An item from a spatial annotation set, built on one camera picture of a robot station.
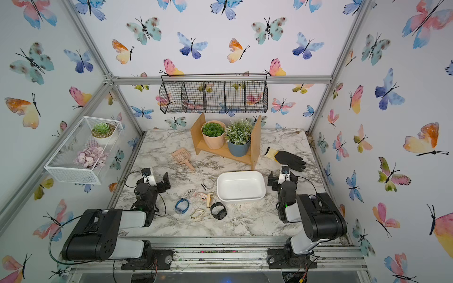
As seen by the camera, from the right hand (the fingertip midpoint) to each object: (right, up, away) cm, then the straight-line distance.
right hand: (284, 170), depth 91 cm
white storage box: (-22, -9, +4) cm, 24 cm away
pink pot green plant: (-36, +19, +4) cm, 41 cm away
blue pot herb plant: (-24, +18, -2) cm, 30 cm away
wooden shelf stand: (-16, +7, +2) cm, 17 cm away
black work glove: (+10, +3, +13) cm, 17 cm away
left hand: (-63, -1, -1) cm, 63 cm away
